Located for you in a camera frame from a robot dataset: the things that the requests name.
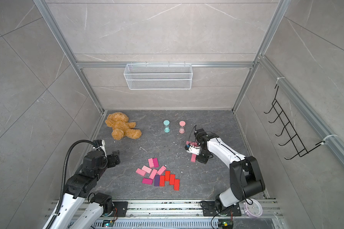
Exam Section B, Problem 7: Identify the light pink block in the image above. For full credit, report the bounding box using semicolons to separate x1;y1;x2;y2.
191;154;196;163
142;166;152;174
148;158;155;169

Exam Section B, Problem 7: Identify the red block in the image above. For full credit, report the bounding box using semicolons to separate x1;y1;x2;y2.
164;170;171;181
169;174;175;186
159;175;165;187

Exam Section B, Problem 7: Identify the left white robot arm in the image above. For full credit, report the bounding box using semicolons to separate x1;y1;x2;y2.
44;149;120;229

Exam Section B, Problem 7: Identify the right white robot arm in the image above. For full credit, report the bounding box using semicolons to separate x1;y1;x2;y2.
194;129;266;214

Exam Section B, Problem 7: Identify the pink sand timer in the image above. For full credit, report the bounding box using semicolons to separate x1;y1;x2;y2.
179;121;186;134

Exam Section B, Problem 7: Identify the teal sand timer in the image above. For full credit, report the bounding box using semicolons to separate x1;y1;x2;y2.
163;120;170;133

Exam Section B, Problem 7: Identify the brown teddy bear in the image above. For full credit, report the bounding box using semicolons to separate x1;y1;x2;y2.
105;112;142;140

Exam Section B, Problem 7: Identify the pink block far left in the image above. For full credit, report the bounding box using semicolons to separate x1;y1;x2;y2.
136;168;146;176

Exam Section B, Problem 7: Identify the pink block right tilted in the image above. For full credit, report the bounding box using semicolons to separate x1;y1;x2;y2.
157;166;166;176

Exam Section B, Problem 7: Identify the light pink block tilted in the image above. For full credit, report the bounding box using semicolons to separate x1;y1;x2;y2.
142;166;152;174

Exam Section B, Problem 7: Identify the magenta block upper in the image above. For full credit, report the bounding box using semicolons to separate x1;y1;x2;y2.
153;158;159;168

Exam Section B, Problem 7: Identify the magenta block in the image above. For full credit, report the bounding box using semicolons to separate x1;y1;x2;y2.
142;178;153;185
153;158;159;168

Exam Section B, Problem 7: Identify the magenta block lower left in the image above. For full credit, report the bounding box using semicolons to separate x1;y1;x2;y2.
142;178;153;185

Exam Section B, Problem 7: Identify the pink block centre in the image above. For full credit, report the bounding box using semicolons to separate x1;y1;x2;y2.
149;169;158;180

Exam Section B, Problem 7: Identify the purple block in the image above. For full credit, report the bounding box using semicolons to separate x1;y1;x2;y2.
154;175;160;187

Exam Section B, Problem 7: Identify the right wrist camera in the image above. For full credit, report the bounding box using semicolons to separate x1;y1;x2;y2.
185;144;201;156

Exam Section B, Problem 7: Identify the black corrugated cable hose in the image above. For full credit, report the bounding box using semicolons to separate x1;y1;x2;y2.
44;139;104;229

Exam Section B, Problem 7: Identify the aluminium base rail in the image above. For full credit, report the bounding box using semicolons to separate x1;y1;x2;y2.
42;198;284;229

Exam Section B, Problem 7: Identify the white wire mesh basket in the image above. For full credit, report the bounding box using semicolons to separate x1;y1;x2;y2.
124;64;193;90

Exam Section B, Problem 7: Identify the black wire hook rack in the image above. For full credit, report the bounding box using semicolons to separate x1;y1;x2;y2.
264;85;326;160

